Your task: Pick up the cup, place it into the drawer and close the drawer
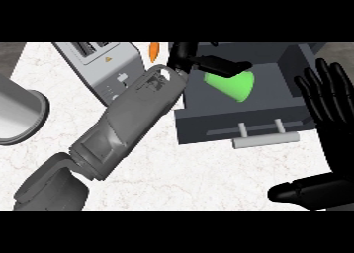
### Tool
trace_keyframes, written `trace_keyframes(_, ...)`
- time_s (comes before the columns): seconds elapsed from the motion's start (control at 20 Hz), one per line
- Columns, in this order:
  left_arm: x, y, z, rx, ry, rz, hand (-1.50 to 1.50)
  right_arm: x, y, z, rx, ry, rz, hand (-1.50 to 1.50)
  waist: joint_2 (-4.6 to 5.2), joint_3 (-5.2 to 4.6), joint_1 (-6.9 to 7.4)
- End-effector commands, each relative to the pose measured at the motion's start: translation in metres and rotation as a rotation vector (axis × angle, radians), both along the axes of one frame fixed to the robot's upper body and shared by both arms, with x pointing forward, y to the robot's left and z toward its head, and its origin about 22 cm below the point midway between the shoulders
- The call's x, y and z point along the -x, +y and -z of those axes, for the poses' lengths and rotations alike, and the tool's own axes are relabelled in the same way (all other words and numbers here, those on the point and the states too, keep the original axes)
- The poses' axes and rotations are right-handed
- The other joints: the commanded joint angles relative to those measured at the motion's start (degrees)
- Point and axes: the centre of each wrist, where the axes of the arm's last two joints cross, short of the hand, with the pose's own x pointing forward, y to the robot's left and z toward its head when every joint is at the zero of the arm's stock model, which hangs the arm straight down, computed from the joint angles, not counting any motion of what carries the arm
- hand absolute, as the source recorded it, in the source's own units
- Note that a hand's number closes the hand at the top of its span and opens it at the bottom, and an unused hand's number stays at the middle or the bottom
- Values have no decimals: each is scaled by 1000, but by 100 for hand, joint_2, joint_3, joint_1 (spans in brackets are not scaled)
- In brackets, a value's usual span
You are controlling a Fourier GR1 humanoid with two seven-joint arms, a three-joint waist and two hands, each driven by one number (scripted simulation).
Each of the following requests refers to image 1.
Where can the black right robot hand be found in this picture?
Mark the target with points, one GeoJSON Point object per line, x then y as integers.
{"type": "Point", "coordinates": [341, 148]}

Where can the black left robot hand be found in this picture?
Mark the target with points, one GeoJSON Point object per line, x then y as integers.
{"type": "Point", "coordinates": [223, 66]}

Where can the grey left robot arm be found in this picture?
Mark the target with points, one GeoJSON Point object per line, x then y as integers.
{"type": "Point", "coordinates": [121, 122]}

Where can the dark grey open drawer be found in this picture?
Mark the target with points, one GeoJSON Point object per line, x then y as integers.
{"type": "Point", "coordinates": [276, 95]}

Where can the dark grey drawer front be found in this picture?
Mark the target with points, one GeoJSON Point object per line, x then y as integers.
{"type": "Point", "coordinates": [208, 130]}

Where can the orange carrot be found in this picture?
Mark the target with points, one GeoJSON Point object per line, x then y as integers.
{"type": "Point", "coordinates": [154, 52]}

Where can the grey toaster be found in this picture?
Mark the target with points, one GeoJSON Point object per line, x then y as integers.
{"type": "Point", "coordinates": [103, 70]}

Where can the grey cylindrical pot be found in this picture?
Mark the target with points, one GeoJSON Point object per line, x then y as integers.
{"type": "Point", "coordinates": [12, 112]}

